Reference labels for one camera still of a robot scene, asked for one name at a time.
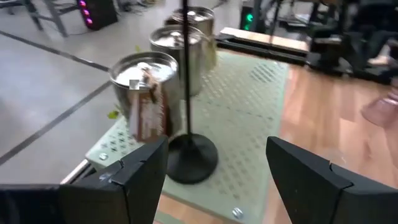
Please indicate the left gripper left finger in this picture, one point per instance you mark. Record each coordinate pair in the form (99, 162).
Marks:
(136, 186)

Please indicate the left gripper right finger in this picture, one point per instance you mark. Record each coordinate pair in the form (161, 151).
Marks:
(311, 186)

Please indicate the silver candle tin with tag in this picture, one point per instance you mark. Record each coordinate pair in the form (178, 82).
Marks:
(146, 102)
(168, 40)
(202, 18)

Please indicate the pink ribbed glass candle holder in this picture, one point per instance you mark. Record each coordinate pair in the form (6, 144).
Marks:
(381, 109)

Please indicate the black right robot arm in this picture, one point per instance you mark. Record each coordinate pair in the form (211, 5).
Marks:
(329, 53)

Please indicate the pale green metal shelf riser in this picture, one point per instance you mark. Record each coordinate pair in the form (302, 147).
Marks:
(242, 124)

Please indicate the black speaker with pink lights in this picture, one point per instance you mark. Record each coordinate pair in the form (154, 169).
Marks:
(99, 12)

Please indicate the black device with green light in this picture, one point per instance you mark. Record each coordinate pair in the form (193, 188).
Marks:
(248, 17)

